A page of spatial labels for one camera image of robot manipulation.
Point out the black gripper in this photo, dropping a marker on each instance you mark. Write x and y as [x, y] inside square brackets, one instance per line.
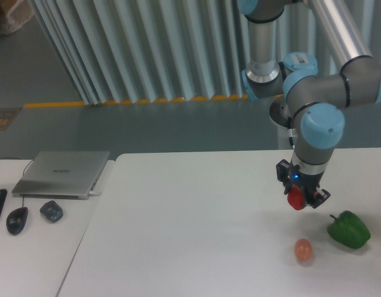
[305, 179]

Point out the red bell pepper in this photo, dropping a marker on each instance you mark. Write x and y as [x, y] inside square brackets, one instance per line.
[295, 198]

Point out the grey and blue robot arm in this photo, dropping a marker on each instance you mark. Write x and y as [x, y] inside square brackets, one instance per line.
[311, 106]

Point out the green bell pepper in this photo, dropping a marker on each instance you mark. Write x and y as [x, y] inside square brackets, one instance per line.
[349, 230]

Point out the brown egg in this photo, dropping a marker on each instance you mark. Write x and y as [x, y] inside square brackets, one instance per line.
[303, 250]

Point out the silver closed laptop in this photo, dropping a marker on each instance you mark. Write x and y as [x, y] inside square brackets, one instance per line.
[62, 174]

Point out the grey corrugated partition panel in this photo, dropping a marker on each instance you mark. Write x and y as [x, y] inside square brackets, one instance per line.
[148, 50]

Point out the dark grey small case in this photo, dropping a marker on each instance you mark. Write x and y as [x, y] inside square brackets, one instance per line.
[52, 211]

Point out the black computer mouse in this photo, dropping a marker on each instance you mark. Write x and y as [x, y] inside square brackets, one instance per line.
[16, 220]

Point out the cardboard box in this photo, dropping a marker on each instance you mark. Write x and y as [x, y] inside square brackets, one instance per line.
[14, 15]

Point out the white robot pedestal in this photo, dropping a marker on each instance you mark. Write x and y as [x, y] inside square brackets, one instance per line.
[286, 137]

